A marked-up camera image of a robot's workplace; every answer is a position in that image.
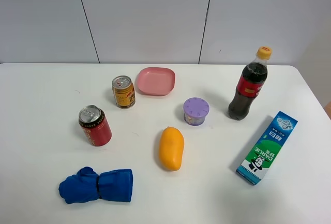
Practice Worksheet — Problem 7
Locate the pink plastic plate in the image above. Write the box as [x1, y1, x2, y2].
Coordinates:
[136, 67, 175, 96]

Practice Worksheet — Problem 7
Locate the purple lidded round container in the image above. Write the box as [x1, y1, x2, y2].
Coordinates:
[183, 97, 209, 126]

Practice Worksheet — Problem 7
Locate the Darlie toothpaste box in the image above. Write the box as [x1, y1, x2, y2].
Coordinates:
[236, 111, 298, 185]

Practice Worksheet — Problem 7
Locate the gold energy drink can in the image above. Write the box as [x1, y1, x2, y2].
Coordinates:
[112, 75, 136, 109]

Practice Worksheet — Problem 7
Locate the cola bottle yellow cap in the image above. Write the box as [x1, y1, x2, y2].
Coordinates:
[228, 46, 273, 121]

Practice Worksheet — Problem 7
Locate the yellow mango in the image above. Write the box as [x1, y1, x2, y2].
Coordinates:
[159, 127, 185, 171]

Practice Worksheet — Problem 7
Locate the red soda can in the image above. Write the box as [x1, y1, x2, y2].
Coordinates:
[78, 105, 112, 146]

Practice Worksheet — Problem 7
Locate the blue rolled cloth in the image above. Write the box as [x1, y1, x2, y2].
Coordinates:
[58, 167, 133, 204]

